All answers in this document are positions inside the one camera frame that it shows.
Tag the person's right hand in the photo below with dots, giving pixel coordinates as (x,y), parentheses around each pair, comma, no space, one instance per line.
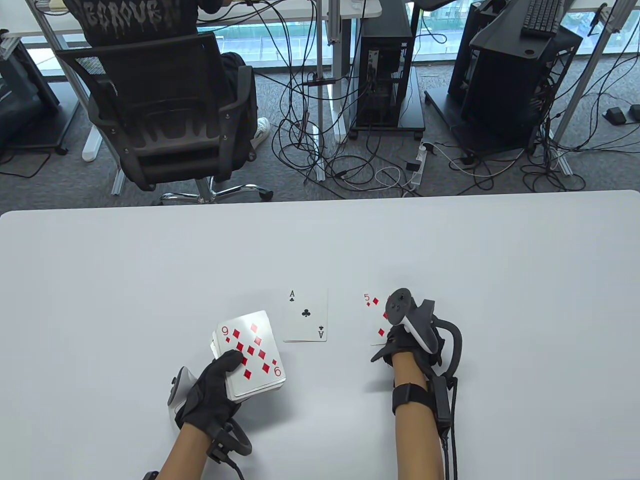
(400,342)

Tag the person's left hand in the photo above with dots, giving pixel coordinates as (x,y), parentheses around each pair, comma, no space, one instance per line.
(210,405)

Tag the single diamonds playing card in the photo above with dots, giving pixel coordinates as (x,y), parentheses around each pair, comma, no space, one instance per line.
(372,320)

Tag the deck of playing cards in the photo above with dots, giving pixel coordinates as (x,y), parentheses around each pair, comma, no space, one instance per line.
(255,350)

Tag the pile of clubs cards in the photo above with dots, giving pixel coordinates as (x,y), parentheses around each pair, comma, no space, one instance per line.
(306,327)

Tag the black left forearm sensor unit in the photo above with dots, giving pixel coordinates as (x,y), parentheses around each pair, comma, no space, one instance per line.
(151,476)

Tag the person's left forearm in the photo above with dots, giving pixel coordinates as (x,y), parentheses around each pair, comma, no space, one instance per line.
(182,457)

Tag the black right forearm battery pack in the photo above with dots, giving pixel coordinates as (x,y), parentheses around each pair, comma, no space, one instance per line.
(441,405)

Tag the grey right hand controller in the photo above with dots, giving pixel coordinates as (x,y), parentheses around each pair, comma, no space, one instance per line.
(417,320)

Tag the grey hand controller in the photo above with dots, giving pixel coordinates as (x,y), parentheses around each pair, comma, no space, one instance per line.
(417,320)
(180,392)

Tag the grey left hand controller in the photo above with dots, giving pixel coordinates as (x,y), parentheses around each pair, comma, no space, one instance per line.
(180,392)

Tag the white power strip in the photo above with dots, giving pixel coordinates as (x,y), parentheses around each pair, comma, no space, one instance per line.
(419,175)

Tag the black power adapter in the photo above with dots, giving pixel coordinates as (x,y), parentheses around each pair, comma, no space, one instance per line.
(413,165)

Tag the black tower cart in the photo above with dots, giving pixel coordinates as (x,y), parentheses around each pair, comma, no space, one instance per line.
(412,110)

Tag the black mesh office chair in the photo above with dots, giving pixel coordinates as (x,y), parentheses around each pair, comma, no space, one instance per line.
(165,150)

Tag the black equipment stand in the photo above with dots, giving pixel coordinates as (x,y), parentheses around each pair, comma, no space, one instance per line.
(500,100)

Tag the black foot pedal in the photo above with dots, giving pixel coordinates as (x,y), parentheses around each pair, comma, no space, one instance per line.
(635,112)
(614,115)

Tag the black computer tower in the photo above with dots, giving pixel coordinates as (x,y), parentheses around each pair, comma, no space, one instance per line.
(385,30)

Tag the black keyboard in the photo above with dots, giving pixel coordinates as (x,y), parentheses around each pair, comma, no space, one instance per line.
(542,17)

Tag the black rolling cabinet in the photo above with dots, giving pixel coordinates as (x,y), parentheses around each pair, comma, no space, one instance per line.
(25,100)

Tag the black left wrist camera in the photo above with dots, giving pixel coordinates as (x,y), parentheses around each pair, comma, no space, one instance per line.
(217,450)

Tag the aluminium desk frame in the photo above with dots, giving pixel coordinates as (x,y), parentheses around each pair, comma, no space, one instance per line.
(580,85)

